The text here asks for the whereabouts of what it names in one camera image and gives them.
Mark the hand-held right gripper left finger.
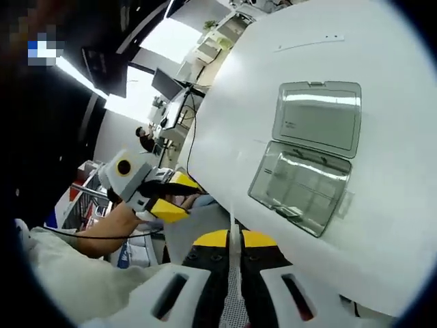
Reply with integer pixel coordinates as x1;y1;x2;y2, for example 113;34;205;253
85;229;230;328

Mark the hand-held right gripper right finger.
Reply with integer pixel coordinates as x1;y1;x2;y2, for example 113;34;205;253
240;230;363;328

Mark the small clear plastic divider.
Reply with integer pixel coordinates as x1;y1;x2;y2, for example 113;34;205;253
336;191;354;219

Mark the clear grey guide fixture box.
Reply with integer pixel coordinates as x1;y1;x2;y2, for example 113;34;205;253
247;81;363;238

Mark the black monitor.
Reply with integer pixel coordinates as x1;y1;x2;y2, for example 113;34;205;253
152;67;184;100

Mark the dark ceiling-hung display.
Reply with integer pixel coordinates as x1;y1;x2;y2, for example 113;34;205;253
81;46;128;98

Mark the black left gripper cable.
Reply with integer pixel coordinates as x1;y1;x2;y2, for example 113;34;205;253
43;223;165;240

